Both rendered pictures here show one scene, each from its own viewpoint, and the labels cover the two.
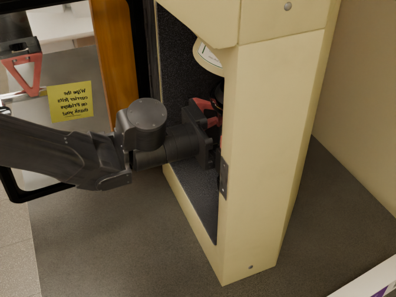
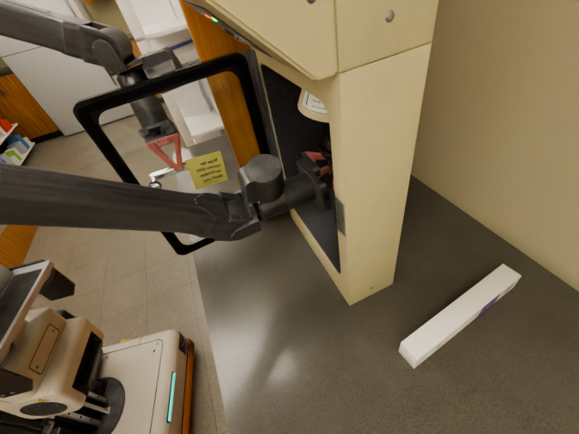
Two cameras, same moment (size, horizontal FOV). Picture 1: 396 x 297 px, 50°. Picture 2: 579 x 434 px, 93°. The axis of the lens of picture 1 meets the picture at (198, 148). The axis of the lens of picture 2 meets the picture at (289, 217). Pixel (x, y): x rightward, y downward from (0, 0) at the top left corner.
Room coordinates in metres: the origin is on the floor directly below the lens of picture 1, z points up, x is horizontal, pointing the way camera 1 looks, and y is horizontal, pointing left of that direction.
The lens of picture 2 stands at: (0.12, -0.01, 1.51)
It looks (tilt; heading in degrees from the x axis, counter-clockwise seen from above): 44 degrees down; 9
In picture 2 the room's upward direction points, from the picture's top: 14 degrees counter-clockwise
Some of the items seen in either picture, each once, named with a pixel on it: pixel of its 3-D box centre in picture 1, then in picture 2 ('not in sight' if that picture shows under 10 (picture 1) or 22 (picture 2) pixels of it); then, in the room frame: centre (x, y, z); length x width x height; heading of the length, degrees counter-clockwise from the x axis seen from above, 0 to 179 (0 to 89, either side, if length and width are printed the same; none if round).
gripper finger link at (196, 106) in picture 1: (213, 120); (325, 168); (0.59, -0.03, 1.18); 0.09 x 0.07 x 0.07; 113
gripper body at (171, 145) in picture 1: (182, 141); (300, 189); (0.53, 0.03, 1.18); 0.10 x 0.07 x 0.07; 23
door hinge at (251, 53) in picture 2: (153, 82); (271, 145); (0.69, 0.08, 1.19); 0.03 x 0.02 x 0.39; 23
